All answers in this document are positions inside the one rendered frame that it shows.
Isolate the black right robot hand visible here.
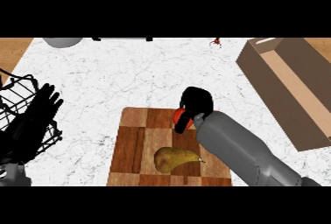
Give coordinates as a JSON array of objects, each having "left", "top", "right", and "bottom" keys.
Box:
[{"left": 172, "top": 86, "right": 215, "bottom": 135}]

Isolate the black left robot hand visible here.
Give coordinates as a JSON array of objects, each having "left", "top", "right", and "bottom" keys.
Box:
[{"left": 0, "top": 82, "right": 64, "bottom": 165}]

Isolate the red tomato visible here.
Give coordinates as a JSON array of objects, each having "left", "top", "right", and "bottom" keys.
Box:
[{"left": 171, "top": 108, "right": 196, "bottom": 130}]

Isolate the checkered wooden cutting board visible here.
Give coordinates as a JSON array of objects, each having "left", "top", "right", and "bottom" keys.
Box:
[{"left": 106, "top": 106, "right": 233, "bottom": 187}]

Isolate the brown cardboard box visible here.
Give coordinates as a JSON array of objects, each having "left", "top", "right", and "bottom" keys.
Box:
[{"left": 234, "top": 38, "right": 331, "bottom": 152}]

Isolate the yellow-brown pear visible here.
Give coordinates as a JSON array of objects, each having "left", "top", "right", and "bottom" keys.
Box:
[{"left": 153, "top": 146, "right": 205, "bottom": 174}]

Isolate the grey round bowl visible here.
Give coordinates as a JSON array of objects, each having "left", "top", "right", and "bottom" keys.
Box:
[{"left": 41, "top": 38, "right": 84, "bottom": 49}]

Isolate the black wire basket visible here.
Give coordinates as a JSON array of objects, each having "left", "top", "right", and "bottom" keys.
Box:
[{"left": 0, "top": 68, "right": 63, "bottom": 157}]

